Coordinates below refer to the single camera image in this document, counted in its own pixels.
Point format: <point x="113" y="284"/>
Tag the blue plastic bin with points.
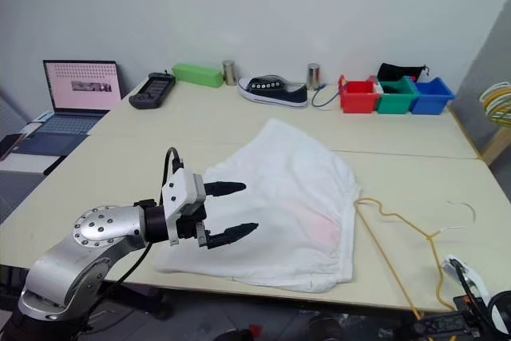
<point x="431" y="99"/>

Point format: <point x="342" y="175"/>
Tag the smartphone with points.
<point x="10" y="145"/>

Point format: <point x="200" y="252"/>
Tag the green plastic bin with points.
<point x="395" y="100"/>

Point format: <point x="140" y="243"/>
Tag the red plastic bin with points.
<point x="359" y="97"/>

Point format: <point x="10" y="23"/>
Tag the green rectangular box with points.
<point x="197" y="74"/>

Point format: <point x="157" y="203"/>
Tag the silver metal can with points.
<point x="314" y="76"/>
<point x="229" y="73"/>

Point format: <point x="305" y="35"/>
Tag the open laptop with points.
<point x="81" y="81"/>

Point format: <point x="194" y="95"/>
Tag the wooden stand leg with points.
<point x="495" y="143"/>

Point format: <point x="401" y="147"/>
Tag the black fabric pouch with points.
<point x="399" y="71"/>

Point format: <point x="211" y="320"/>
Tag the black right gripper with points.
<point x="443" y="325"/>

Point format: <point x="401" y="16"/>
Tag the black handheld controller device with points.
<point x="151" y="91"/>

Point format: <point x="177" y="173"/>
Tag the navy canvas sneaker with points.
<point x="287" y="95"/>

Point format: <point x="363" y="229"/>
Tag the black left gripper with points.
<point x="191" y="226"/>

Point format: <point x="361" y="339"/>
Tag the dark blue notebook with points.
<point x="52" y="144"/>

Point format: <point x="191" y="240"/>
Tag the white shorts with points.
<point x="279" y="197"/>

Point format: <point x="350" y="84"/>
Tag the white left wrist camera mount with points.
<point x="177" y="191"/>

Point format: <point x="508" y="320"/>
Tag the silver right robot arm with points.
<point x="501" y="313"/>

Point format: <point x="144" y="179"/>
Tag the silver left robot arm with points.
<point x="100" y="229"/>

